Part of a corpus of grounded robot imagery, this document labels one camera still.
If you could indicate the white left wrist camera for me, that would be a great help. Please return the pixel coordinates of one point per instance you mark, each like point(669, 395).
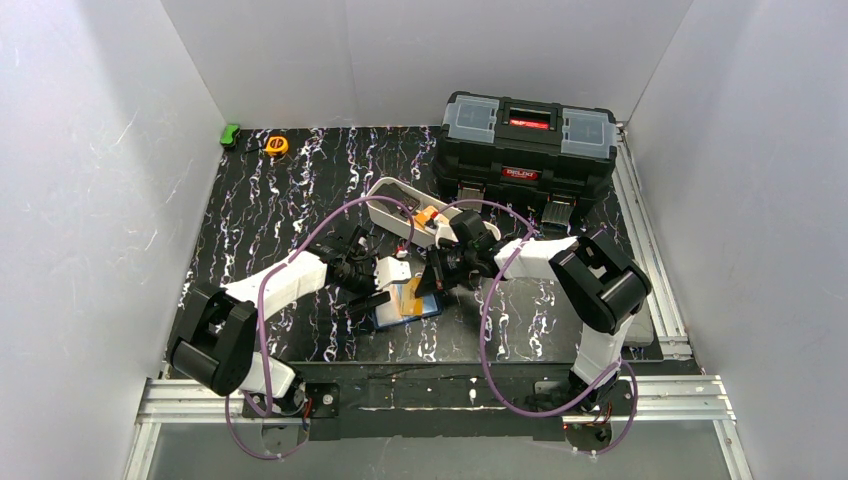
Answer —
point(390, 270)

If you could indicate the blue leather card holder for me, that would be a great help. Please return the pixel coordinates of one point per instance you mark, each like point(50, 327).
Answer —
point(388, 315)

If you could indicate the white oblong plastic tray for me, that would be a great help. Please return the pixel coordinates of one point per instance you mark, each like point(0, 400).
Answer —
point(391, 216)

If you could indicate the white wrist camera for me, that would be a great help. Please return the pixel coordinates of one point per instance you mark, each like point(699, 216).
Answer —
point(390, 270)
point(442, 232)

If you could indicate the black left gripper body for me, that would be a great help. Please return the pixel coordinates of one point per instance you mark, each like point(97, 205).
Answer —
point(370, 291)

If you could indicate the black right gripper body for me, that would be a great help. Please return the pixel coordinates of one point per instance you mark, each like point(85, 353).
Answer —
point(436, 270)

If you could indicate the green small object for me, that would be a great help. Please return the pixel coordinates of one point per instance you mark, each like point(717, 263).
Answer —
point(229, 136)

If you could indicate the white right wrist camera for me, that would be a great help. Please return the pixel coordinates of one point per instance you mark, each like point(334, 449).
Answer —
point(442, 232)

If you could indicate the aluminium frame rail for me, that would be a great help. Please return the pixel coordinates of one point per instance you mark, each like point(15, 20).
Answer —
point(438, 420)

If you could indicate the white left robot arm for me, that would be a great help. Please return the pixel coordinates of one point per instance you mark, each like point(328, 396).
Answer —
point(215, 340)

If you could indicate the black card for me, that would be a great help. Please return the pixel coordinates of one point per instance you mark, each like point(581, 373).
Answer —
point(409, 201)

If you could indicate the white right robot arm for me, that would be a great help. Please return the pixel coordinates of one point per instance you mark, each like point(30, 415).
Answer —
point(603, 285)

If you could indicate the yellow tape measure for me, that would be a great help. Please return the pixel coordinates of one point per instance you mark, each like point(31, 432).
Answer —
point(276, 146)

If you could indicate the black marbled table mat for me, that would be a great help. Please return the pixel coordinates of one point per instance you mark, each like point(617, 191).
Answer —
point(261, 208)

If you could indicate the black plastic toolbox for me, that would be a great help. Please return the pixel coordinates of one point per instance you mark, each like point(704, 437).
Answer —
point(553, 159)

